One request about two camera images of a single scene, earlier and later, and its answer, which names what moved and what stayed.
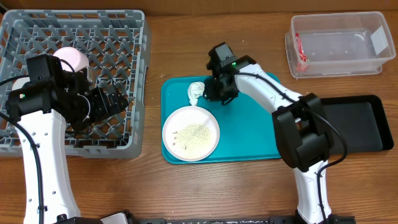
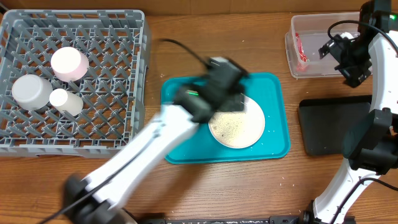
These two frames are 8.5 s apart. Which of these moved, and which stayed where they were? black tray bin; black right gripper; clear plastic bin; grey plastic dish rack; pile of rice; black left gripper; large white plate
Moved: black left gripper; black right gripper; pile of rice; large white plate
Stayed: grey plastic dish rack; clear plastic bin; black tray bin
